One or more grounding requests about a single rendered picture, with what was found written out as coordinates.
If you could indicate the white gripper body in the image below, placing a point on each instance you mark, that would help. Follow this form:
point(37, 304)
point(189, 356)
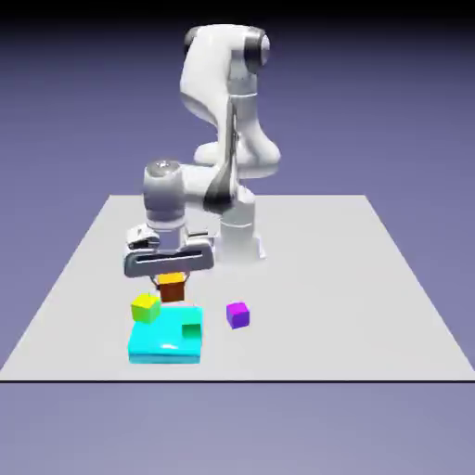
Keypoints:
point(169, 261)

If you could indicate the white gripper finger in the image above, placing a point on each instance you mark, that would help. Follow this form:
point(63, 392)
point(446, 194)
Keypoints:
point(154, 280)
point(187, 276)

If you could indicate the small orange cube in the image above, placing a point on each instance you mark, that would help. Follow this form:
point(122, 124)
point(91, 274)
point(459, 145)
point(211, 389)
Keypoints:
point(172, 289)

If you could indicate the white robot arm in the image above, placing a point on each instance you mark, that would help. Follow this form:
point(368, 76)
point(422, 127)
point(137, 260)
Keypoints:
point(207, 92)

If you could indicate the small yellow cube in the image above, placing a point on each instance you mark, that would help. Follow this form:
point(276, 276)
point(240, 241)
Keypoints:
point(146, 308)

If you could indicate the small green cube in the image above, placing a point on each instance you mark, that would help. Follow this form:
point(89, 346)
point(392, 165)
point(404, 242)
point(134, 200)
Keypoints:
point(192, 329)

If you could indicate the small purple cube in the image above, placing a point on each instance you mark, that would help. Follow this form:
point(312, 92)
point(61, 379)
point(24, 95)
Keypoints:
point(237, 314)

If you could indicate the large cyan box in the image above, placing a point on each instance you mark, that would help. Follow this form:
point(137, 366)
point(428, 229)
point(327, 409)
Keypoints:
point(163, 341)

